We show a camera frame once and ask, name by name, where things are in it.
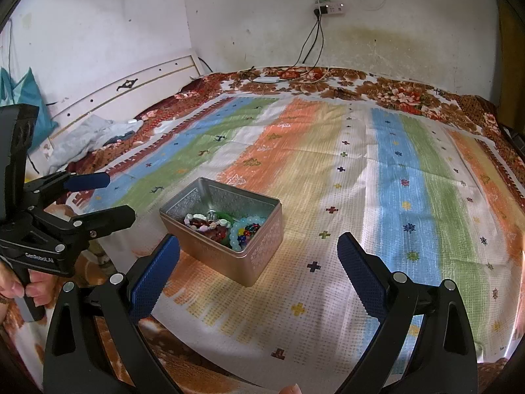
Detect white charging cable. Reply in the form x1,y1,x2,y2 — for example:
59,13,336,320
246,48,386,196
279,67,331,86

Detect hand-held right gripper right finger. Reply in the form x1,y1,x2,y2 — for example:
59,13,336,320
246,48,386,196
336,232,478,394

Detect black power cable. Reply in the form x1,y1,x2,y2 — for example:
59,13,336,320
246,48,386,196
304,15,326,70
293,15,321,67

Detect dark red bead bracelet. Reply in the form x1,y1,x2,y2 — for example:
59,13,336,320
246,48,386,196
200,222,231,244

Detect pile of grey clothes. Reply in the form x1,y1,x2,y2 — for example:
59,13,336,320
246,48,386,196
47,115,144,169

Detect pastel stone bead bracelet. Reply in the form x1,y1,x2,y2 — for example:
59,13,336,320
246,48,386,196
184,212,230,231

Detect white headboard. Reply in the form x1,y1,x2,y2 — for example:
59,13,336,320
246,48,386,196
39,54,206,148

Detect multicolour bead bracelet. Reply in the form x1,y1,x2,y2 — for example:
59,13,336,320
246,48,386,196
238,223,262,244

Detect person's left hand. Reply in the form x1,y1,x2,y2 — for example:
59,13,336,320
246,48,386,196
0,265,62,302

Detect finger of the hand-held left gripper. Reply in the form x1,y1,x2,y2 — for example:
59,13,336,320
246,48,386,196
22,171,111,206
31,204,137,251

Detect white power strip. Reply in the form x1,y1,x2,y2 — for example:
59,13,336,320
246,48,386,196
312,2,346,17

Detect striped printed blanket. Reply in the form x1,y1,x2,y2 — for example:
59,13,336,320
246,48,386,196
68,92,525,394

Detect embossed metal tin box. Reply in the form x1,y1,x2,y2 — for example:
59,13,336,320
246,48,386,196
159,177,284,288

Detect teal cloth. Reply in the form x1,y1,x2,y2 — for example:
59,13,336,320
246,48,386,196
0,67,59,149

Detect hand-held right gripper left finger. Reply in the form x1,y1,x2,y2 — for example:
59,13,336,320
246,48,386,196
43,233,183,394

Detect light blue bead bracelet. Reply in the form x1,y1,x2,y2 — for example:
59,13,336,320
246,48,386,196
228,215,264,251

